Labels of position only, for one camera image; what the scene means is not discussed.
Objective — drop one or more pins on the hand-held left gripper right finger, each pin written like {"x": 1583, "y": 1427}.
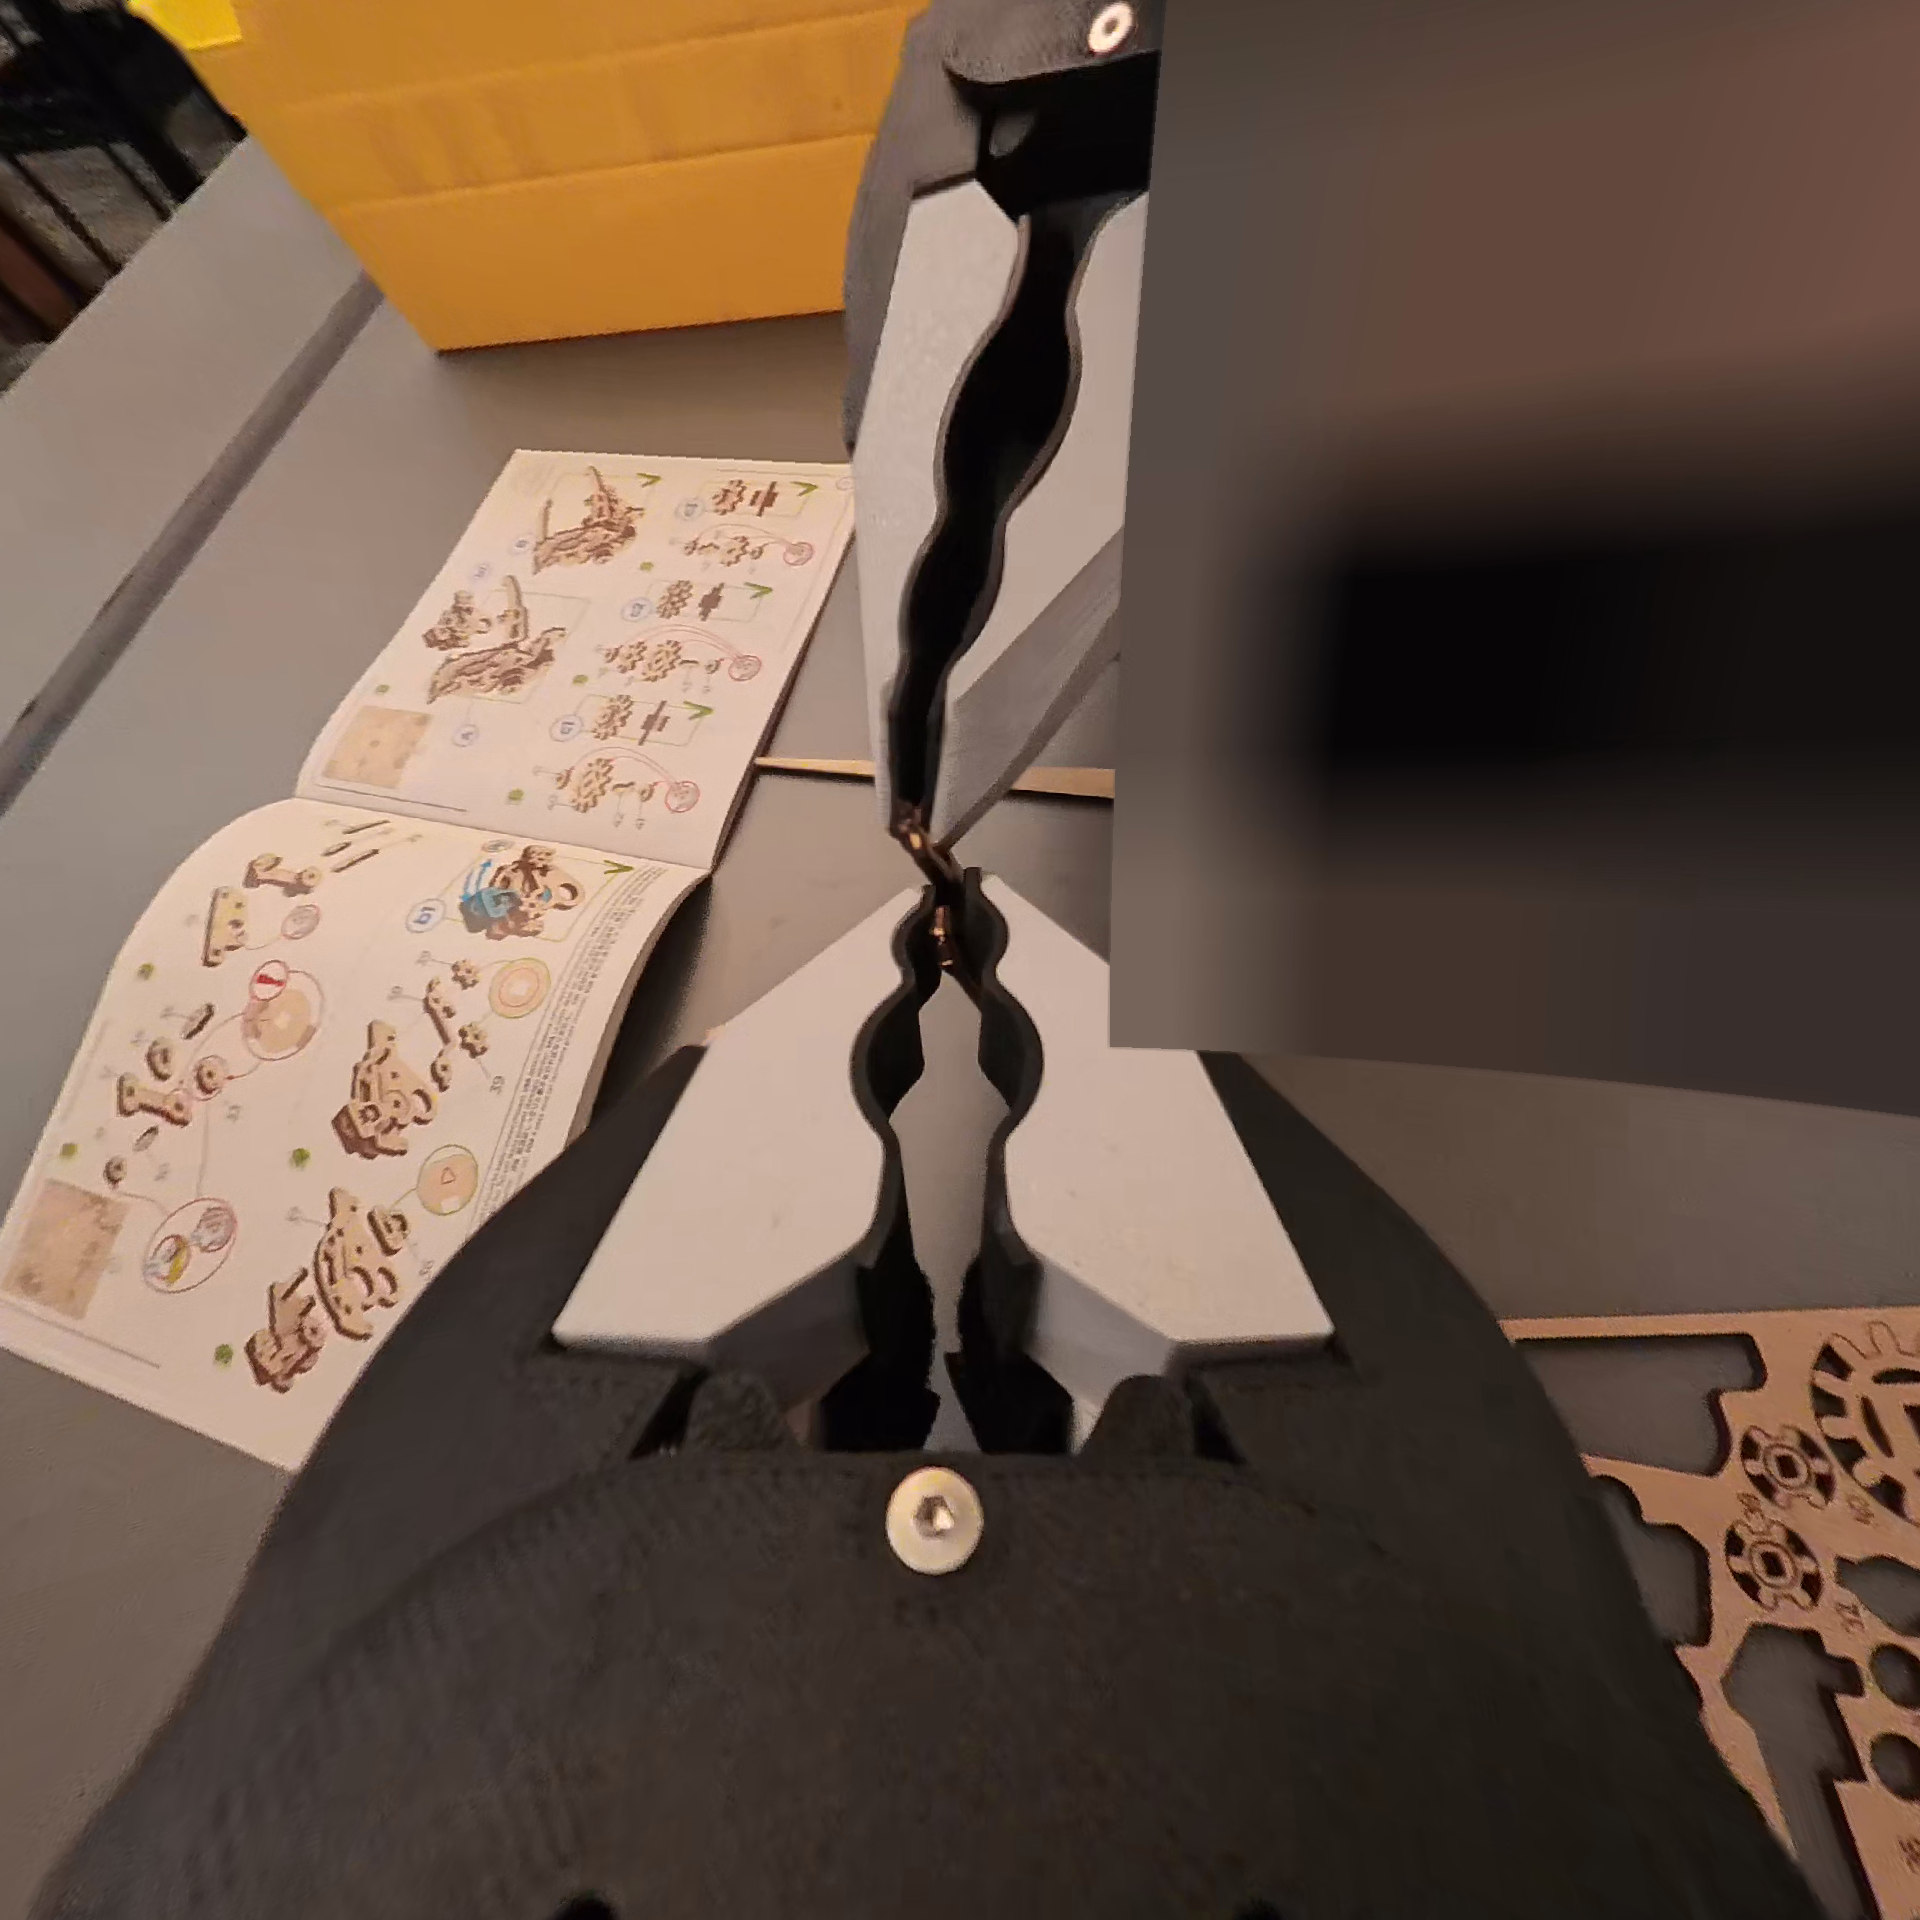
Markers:
{"x": 1155, "y": 1199}

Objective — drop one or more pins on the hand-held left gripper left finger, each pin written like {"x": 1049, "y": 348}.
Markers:
{"x": 719, "y": 1199}

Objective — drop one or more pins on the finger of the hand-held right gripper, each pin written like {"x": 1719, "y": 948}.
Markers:
{"x": 1073, "y": 540}
{"x": 916, "y": 391}

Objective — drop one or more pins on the small wooden connector part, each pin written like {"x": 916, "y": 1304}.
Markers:
{"x": 939, "y": 898}

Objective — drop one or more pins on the laser-cut wooden parts sheet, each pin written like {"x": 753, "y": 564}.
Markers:
{"x": 1770, "y": 1575}

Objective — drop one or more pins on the thin wooden stick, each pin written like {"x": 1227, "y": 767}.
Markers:
{"x": 1049, "y": 782}

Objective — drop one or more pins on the stack of yellow plastic bins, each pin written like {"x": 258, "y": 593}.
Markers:
{"x": 568, "y": 165}

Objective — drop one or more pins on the illustrated instruction booklet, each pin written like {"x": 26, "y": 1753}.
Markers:
{"x": 378, "y": 976}

